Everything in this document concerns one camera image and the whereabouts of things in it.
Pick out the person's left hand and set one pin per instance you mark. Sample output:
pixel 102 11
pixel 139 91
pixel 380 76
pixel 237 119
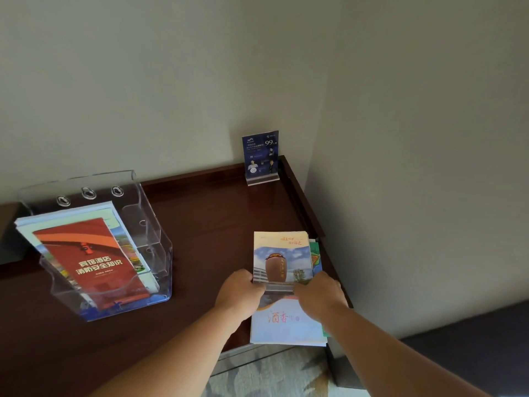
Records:
pixel 237 295

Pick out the person's right hand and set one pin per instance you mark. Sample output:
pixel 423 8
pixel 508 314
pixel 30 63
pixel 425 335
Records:
pixel 322 297

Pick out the person's right thumb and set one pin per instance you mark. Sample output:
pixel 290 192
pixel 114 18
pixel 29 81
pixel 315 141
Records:
pixel 301 290

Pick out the person's left thumb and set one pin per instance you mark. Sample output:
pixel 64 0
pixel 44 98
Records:
pixel 258 287

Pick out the booklet with clay jar picture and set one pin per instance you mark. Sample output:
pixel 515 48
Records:
pixel 285 252

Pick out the person's left forearm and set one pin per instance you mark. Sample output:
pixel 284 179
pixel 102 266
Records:
pixel 177 355

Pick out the person's right forearm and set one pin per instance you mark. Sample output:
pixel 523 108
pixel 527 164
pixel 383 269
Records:
pixel 384 359

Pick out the green brochure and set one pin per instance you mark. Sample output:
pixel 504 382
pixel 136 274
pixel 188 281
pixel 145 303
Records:
pixel 316 258

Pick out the dark wooden desk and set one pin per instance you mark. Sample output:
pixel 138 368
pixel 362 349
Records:
pixel 198 227

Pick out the clear acrylic brochure holder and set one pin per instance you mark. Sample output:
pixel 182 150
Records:
pixel 148 227

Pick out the colourful landscape photo brochure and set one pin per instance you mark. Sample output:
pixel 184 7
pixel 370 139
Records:
pixel 132 252

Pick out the blue sign in acrylic stand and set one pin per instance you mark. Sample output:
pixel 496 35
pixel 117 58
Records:
pixel 261 155

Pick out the red brochure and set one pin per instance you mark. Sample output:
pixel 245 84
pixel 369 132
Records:
pixel 97 260

